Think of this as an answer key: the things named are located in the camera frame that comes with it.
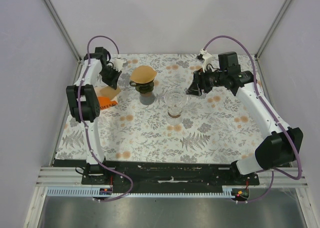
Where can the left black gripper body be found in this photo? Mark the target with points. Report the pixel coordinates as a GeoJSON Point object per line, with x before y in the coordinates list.
{"type": "Point", "coordinates": [103, 74]}

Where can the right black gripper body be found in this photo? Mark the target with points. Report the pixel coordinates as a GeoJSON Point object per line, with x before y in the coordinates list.
{"type": "Point", "coordinates": [210, 80]}

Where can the clear glass carafe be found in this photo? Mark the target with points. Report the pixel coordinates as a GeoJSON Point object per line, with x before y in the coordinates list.
{"type": "Point", "coordinates": [175, 100]}

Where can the brown paper coffee filter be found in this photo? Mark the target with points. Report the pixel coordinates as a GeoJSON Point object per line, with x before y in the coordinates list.
{"type": "Point", "coordinates": [143, 74]}

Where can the glass cup with brown band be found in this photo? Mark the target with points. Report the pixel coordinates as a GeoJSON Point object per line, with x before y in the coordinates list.
{"type": "Point", "coordinates": [174, 116]}

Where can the dark green coffee dripper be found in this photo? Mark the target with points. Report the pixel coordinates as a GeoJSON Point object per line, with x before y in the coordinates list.
{"type": "Point", "coordinates": [143, 88]}

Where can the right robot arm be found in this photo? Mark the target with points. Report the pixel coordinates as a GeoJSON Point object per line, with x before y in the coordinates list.
{"type": "Point", "coordinates": [281, 143]}

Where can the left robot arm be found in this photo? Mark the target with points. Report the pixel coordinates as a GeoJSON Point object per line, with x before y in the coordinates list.
{"type": "Point", "coordinates": [84, 106]}

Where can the orange coffee filter pack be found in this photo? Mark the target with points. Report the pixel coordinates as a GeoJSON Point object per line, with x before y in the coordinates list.
{"type": "Point", "coordinates": [105, 102]}

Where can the floral tablecloth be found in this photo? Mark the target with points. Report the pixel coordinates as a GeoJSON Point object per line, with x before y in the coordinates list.
{"type": "Point", "coordinates": [214, 128]}

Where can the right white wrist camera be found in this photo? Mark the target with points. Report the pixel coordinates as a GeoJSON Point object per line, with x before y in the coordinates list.
{"type": "Point", "coordinates": [205, 58]}

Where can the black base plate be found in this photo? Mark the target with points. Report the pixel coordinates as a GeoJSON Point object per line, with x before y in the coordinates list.
{"type": "Point", "coordinates": [136, 176]}

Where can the left aluminium frame post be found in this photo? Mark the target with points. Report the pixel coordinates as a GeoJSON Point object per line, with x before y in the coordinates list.
{"type": "Point", "coordinates": [62, 29]}

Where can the aluminium frame post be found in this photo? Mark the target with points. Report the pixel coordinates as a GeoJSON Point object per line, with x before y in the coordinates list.
{"type": "Point", "coordinates": [276, 22]}
{"type": "Point", "coordinates": [62, 29]}

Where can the white slotted cable duct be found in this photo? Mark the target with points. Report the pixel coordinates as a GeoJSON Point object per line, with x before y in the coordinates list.
{"type": "Point", "coordinates": [105, 193]}

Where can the right aluminium frame post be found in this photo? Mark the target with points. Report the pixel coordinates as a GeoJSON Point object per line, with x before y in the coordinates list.
{"type": "Point", "coordinates": [276, 22]}

